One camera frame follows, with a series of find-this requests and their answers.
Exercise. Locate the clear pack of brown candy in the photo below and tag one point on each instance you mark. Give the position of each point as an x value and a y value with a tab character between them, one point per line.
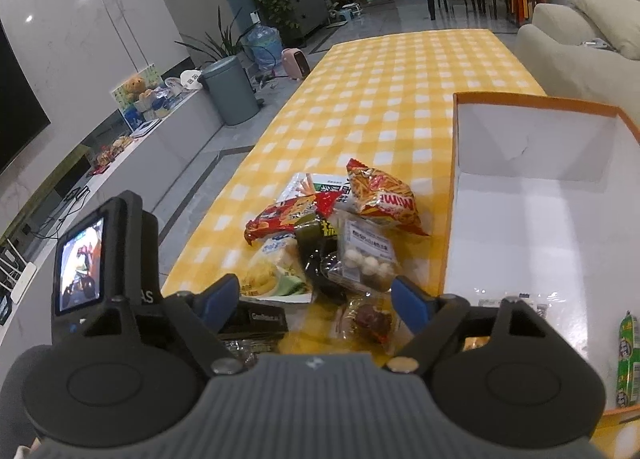
370	319

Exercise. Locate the beige sofa cushion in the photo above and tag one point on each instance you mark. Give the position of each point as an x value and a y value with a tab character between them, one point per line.
610	19

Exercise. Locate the white router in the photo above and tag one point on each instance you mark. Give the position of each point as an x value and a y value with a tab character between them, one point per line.
22	284

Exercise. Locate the striped stick snack bag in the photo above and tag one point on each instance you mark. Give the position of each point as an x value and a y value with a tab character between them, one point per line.
385	196

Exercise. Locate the white television console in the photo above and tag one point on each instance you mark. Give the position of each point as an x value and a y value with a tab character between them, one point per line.
165	129

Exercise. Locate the orange and white cardboard box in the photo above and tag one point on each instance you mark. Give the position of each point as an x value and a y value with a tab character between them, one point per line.
540	219

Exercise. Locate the green sausage stick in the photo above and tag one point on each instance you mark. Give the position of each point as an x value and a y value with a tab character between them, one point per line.
627	364

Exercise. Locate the beige sofa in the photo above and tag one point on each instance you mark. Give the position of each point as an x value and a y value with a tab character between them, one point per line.
565	54

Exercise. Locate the black television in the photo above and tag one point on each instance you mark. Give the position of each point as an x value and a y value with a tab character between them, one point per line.
17	109

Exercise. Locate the long-leaf potted plant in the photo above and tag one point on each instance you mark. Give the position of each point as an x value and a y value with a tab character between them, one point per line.
220	46

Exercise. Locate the brown teddy bear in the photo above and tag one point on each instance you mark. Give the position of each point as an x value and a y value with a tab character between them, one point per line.
134	86

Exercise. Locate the yellow green chips packet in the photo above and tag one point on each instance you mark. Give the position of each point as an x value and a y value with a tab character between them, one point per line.
270	279

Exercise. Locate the grey trash bin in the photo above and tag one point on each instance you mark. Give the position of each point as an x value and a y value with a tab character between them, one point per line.
230	94

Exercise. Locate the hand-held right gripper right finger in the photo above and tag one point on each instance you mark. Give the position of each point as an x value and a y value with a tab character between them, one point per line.
407	302

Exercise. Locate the white printed bag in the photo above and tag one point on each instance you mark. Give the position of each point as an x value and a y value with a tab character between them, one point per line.
191	80

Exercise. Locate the red chip bag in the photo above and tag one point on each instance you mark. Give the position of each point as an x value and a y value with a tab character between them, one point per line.
285	219

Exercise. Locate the pile of small packets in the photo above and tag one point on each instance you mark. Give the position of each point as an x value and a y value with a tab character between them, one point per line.
112	151

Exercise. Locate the pink space heater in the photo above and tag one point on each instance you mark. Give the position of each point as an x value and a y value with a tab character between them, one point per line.
295	64

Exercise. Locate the small white step stool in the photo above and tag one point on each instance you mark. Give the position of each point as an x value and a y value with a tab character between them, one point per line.
345	15

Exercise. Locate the dark green snack packet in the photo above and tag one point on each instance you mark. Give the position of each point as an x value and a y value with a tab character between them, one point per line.
312	234

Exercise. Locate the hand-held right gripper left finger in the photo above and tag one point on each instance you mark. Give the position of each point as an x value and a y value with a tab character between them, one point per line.
220	297

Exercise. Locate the green printed board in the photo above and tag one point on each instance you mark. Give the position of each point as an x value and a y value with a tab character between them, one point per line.
150	75

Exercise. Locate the small clear packet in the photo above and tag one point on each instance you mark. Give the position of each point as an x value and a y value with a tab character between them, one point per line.
487	302

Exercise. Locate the dark glossy snack packet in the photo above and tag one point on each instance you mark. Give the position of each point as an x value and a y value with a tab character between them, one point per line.
325	280

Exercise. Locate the white snack packet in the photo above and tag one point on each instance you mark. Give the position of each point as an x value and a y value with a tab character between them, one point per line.
305	184

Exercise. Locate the clear pack of white balls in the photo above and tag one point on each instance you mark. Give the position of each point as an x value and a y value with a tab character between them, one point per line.
365	259

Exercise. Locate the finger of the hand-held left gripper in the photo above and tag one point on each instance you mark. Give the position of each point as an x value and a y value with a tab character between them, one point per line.
260	319

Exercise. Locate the blue water bottle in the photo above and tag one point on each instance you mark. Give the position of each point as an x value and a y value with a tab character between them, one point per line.
265	46

